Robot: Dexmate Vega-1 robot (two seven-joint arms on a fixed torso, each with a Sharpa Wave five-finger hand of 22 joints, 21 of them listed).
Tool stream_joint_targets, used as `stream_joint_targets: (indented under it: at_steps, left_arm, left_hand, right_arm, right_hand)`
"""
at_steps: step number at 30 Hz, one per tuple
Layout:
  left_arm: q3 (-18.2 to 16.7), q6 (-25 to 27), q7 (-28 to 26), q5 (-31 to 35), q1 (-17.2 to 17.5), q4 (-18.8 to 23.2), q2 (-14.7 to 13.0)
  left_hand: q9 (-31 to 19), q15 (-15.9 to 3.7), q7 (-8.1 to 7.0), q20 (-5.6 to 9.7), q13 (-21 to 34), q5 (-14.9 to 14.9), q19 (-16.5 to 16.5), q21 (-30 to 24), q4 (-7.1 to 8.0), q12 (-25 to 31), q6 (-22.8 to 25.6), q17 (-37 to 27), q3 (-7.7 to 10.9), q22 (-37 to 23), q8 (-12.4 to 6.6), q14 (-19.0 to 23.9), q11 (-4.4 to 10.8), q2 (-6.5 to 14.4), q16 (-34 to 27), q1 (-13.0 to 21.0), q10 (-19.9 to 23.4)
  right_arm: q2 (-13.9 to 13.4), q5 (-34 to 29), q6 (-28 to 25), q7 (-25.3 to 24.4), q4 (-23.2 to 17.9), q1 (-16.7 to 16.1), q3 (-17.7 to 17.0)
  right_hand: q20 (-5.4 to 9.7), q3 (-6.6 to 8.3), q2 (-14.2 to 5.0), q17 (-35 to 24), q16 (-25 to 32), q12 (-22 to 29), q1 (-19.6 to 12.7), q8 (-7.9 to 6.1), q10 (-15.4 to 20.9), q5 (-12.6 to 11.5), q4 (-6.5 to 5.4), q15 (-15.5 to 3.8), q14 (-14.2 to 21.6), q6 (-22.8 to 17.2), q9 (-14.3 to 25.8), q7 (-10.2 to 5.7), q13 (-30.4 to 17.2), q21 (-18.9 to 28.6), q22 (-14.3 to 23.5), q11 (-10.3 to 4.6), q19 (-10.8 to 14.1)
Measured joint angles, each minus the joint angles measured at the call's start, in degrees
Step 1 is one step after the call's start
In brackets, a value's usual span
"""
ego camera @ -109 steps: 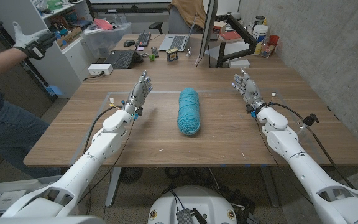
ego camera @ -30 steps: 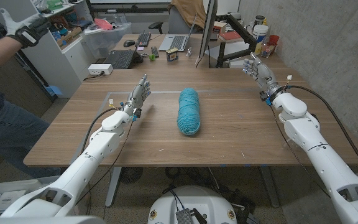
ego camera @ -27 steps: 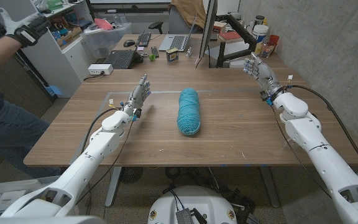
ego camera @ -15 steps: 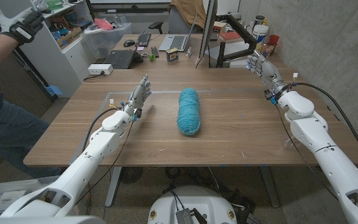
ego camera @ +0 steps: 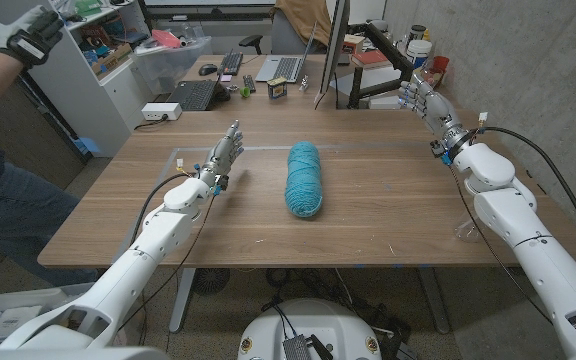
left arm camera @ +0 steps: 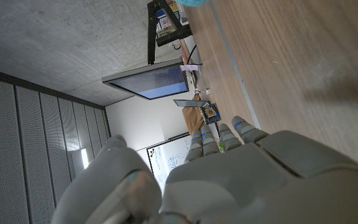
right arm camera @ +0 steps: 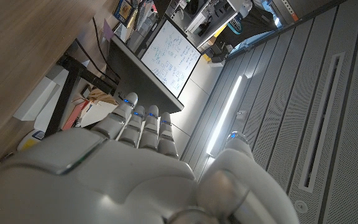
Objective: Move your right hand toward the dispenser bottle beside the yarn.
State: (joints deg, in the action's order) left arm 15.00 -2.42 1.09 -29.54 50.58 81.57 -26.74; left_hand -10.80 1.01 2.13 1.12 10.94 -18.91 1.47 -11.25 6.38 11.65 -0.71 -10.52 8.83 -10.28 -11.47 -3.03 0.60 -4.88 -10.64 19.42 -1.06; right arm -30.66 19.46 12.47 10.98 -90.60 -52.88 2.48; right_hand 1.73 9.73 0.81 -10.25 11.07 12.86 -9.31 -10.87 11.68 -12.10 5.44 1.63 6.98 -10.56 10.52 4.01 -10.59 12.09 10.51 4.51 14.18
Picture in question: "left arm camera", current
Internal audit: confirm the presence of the flat computer monitor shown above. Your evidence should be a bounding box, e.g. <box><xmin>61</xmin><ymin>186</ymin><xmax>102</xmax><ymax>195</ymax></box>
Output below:
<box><xmin>101</xmin><ymin>57</ymin><xmax>190</xmax><ymax>101</ymax></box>

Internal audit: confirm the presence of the teal yarn skein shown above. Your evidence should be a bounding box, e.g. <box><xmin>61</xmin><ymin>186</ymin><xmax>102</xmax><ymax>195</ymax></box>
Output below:
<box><xmin>174</xmin><ymin>0</ymin><xmax>209</xmax><ymax>7</ymax></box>

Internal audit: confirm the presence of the silver laptop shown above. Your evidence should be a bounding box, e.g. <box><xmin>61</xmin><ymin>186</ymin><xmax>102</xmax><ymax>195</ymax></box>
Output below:
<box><xmin>172</xmin><ymin>98</ymin><xmax>209</xmax><ymax>108</ymax></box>

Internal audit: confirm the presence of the small blue yellow box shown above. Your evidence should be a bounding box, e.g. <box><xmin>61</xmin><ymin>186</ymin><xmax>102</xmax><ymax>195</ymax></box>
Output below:
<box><xmin>200</xmin><ymin>101</ymin><xmax>223</xmax><ymax>124</ymax></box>

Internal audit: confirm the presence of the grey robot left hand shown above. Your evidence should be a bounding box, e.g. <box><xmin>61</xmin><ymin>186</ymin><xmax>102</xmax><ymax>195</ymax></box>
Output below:
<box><xmin>51</xmin><ymin>115</ymin><xmax>358</xmax><ymax>224</ymax></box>

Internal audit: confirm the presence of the flat white box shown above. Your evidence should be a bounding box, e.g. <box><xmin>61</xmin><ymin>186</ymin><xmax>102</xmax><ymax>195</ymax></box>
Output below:
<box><xmin>178</xmin><ymin>2</ymin><xmax>190</xmax><ymax>26</ymax></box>

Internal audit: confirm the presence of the whiteboard with black frame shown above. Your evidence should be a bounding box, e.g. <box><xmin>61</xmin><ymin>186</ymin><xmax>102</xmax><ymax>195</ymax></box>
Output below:
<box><xmin>146</xmin><ymin>132</ymin><xmax>195</xmax><ymax>190</ymax></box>

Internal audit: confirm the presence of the black monitor cable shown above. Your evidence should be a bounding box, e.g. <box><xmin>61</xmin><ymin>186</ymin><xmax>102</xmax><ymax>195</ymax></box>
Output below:
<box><xmin>186</xmin><ymin>44</ymin><xmax>203</xmax><ymax>66</ymax></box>

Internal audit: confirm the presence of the wall light fixture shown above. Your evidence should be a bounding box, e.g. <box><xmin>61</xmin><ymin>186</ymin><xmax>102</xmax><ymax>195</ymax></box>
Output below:
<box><xmin>80</xmin><ymin>148</ymin><xmax>90</xmax><ymax>170</ymax></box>

